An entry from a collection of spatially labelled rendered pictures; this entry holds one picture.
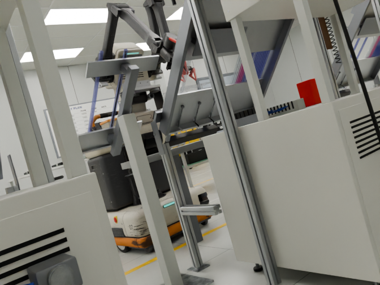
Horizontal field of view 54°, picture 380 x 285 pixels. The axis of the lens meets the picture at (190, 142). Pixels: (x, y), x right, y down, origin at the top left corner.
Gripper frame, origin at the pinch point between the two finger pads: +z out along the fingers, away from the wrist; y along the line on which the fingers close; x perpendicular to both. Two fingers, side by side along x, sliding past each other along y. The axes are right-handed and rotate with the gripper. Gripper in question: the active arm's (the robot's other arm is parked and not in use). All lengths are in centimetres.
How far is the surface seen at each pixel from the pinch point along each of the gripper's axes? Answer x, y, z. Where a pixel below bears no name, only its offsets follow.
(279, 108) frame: -4.9, 22.1, 40.5
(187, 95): 11.6, 2.4, 3.1
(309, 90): 14, 91, 15
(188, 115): 24.2, 6.7, 4.1
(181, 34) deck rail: -20.7, -9.9, 0.8
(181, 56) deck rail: -12.1, -9.8, 4.6
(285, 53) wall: 353, 862, -508
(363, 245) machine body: -7, -7, 105
